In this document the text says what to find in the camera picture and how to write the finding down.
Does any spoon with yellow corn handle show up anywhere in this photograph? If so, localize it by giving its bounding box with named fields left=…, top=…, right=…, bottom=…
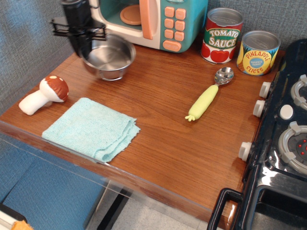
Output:
left=185, top=67, right=234, bottom=122

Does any white stove knob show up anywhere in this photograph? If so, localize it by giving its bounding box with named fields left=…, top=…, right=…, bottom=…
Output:
left=253, top=100, right=265, bottom=118
left=238, top=142, right=252, bottom=161
left=259, top=81, right=271, bottom=99

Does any white stove knob middle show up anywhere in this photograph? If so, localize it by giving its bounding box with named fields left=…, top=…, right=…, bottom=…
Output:
left=253, top=100, right=265, bottom=118

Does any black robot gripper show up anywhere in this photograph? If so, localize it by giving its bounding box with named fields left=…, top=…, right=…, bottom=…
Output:
left=51, top=0, right=106, bottom=58

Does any plush brown white mushroom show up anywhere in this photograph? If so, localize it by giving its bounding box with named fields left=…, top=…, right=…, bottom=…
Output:
left=19, top=75, right=69, bottom=115

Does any silver steel pot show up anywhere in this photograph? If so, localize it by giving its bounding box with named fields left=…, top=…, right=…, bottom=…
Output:
left=80, top=34, right=136, bottom=81

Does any orange object at corner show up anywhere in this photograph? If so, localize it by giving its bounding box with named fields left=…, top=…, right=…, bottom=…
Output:
left=11, top=220, right=33, bottom=230

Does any pineapple slices can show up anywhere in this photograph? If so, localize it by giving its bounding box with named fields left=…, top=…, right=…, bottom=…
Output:
left=236, top=31, right=281, bottom=76

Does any black toy stove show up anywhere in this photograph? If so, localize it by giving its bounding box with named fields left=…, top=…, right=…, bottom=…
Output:
left=207, top=39, right=307, bottom=230

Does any light blue folded cloth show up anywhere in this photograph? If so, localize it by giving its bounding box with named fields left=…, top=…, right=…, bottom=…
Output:
left=42, top=98, right=140, bottom=163

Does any white stove knob upper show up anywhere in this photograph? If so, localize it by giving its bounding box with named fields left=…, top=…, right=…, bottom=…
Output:
left=259, top=81, right=271, bottom=99

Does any tomato sauce can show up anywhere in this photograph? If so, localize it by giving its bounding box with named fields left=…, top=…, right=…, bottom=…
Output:
left=201, top=8, right=244, bottom=64

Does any white stove knob lower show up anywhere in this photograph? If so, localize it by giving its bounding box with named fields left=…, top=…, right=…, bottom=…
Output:
left=238, top=142, right=252, bottom=161

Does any teal toy microwave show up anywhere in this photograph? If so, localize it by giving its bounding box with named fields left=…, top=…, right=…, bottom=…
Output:
left=89, top=0, right=208, bottom=53

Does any clear acrylic table guard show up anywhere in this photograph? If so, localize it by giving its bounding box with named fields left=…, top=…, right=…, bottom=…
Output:
left=0, top=122, right=209, bottom=230

